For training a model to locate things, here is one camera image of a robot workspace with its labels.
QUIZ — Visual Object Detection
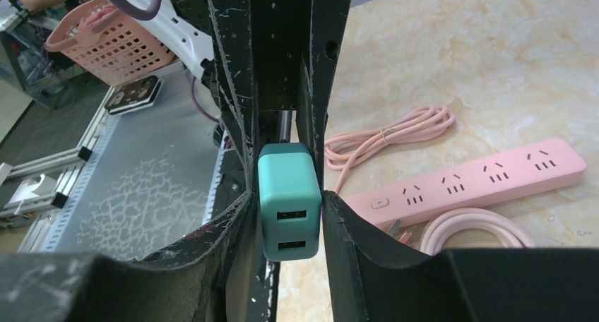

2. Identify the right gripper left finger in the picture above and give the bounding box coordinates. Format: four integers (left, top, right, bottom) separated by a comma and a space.
1, 191, 255, 321

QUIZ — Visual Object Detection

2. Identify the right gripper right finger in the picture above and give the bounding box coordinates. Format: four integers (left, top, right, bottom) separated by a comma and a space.
323, 191, 598, 321

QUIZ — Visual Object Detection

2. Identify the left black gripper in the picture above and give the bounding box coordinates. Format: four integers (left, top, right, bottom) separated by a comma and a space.
170, 0, 352, 189

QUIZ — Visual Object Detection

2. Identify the pink long power strip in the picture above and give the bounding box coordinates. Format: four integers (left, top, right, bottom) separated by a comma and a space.
324, 105, 586, 230

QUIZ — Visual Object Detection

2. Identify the pink round power strip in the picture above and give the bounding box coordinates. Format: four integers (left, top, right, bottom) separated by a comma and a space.
386, 207, 537, 257

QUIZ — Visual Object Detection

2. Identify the teal charger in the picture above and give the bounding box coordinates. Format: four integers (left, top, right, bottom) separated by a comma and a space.
258, 143, 321, 262

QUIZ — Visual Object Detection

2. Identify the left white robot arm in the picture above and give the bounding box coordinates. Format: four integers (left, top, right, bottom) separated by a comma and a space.
109, 0, 352, 184

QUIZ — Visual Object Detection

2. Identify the black white pad device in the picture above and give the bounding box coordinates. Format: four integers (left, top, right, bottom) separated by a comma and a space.
104, 75, 162, 115

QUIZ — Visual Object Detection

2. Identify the pink plastic basket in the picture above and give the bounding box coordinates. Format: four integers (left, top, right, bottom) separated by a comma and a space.
45, 0, 175, 86

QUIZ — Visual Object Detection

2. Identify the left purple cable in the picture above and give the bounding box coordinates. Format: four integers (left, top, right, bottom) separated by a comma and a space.
95, 0, 221, 124

